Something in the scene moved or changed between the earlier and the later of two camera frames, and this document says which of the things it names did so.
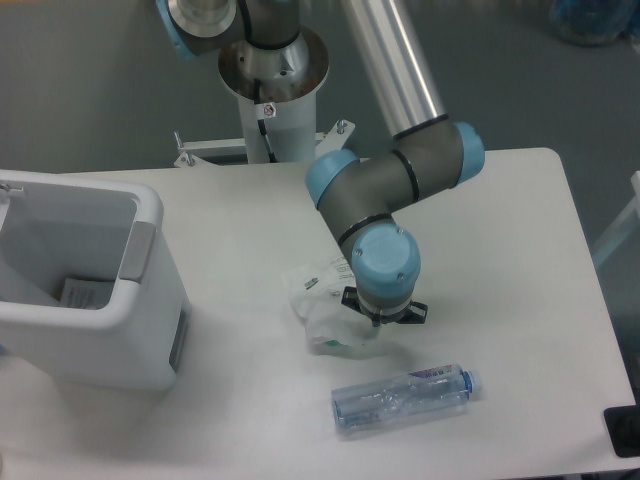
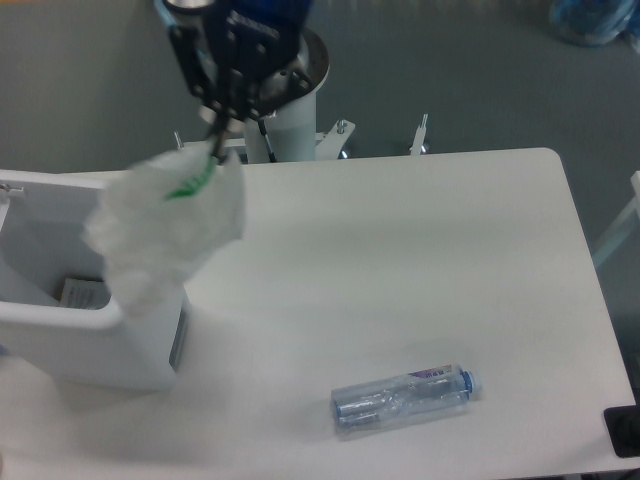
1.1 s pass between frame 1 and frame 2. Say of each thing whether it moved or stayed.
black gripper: moved
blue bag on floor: stayed
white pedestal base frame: stayed
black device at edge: stayed
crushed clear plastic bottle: stayed
